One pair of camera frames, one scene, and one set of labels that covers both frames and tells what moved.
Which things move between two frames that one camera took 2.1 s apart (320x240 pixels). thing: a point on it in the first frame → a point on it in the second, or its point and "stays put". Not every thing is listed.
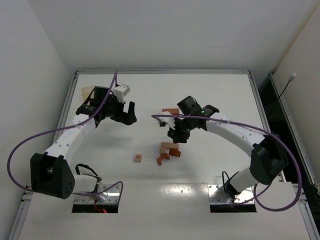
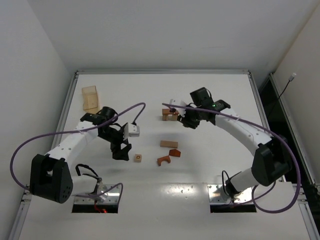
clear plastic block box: [85, 92] stays put
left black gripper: [120, 114] → [119, 146]
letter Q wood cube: [138, 158] stays put
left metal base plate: [110, 195] stays put
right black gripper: [180, 131] → [184, 118]
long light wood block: [169, 145] stays put
